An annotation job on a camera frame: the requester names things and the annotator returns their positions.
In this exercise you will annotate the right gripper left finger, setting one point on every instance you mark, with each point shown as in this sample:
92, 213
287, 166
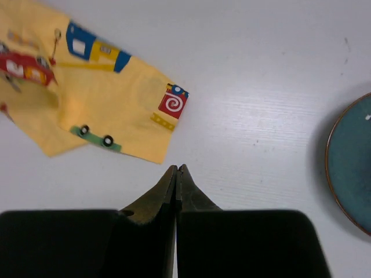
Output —
142, 241

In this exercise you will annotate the teal ceramic plate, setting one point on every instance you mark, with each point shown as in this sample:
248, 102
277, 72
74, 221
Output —
347, 162

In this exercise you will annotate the yellow cartoon vehicle cloth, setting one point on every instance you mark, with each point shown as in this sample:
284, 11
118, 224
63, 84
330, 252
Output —
64, 87

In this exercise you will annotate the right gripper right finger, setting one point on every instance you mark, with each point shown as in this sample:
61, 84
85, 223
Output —
212, 242

